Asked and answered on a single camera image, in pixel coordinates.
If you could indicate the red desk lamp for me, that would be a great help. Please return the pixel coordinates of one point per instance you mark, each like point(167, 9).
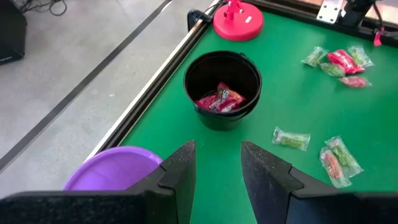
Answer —
point(237, 28)

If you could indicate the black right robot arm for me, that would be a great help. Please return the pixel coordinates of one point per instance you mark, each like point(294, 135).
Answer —
point(357, 12)

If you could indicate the black frame corner bracket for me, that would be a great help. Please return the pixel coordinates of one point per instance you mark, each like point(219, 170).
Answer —
point(194, 18)

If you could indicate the green table mat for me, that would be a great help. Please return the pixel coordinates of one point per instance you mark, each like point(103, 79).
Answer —
point(280, 102)

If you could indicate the black plastic bucket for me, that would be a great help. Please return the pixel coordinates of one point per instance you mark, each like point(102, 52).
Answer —
point(224, 123)

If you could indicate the clear red candy packet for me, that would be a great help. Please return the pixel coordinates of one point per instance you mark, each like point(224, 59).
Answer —
point(334, 166)
point(354, 81)

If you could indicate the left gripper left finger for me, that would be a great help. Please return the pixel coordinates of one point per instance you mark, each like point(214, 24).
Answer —
point(186, 174)

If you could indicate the clear green candy packet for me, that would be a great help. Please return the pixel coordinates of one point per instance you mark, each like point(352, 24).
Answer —
point(290, 140)
point(362, 56)
point(332, 70)
point(345, 155)
point(314, 57)

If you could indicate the black table frame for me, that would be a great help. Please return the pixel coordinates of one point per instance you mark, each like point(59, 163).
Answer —
point(151, 90)

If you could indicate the purple plastic bucket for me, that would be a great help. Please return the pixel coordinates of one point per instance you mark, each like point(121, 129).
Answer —
point(109, 171)

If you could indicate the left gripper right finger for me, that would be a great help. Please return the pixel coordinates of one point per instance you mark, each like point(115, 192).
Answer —
point(264, 180)

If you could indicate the black box on floor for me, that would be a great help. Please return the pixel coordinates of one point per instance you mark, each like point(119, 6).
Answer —
point(12, 31)

